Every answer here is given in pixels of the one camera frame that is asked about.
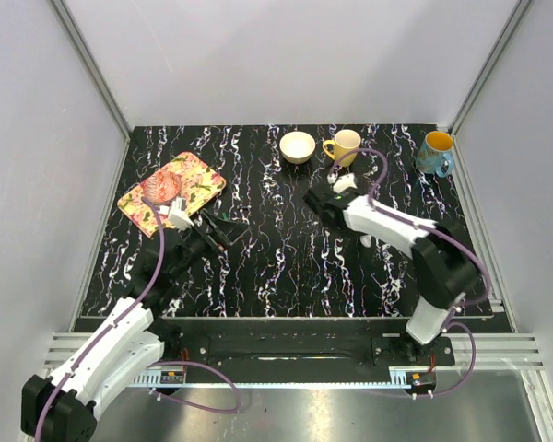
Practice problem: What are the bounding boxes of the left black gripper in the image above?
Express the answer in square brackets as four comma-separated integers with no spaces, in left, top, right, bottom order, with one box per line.
[169,209,250,281]

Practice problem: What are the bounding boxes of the white remote control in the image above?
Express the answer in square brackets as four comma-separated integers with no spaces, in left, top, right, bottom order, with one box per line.
[360,235,371,248]

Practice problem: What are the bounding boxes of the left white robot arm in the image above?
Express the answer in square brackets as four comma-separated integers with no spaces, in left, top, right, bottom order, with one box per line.
[20,210,248,441]

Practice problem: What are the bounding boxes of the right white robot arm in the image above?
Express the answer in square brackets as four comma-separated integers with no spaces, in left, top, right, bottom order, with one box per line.
[303,185,481,365]

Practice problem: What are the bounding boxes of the yellow mug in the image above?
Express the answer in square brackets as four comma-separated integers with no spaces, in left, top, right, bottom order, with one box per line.
[323,129,361,167]

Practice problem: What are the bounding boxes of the cream ceramic bowl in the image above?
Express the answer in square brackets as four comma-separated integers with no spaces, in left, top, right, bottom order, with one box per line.
[279,131,315,165]

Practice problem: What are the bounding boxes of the pink patterned small bowl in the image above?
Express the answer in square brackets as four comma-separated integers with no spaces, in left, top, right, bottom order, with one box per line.
[141,170,182,205]

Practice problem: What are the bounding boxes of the blue butterfly mug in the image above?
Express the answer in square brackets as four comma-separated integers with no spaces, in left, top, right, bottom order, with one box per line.
[416,131,454,178]

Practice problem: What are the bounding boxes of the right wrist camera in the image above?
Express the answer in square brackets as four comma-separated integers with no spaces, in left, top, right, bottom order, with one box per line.
[327,173,358,193]

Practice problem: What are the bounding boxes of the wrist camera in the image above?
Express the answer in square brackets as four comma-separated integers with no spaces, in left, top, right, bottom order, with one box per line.
[167,196,194,231]
[327,173,358,193]

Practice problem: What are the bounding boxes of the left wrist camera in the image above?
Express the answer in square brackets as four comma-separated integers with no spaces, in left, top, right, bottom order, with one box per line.
[167,196,194,231]

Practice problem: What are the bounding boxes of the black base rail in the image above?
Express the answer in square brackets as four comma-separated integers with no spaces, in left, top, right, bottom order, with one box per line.
[163,318,455,385]

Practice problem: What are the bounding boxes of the right aluminium frame post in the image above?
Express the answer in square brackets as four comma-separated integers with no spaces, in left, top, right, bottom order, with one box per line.
[437,0,538,134]

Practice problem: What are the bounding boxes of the aluminium frame post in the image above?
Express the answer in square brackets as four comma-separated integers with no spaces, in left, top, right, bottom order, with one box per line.
[437,0,538,134]
[45,0,133,139]

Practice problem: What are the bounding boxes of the left aluminium frame post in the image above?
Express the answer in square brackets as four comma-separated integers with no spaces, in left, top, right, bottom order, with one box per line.
[45,0,133,139]

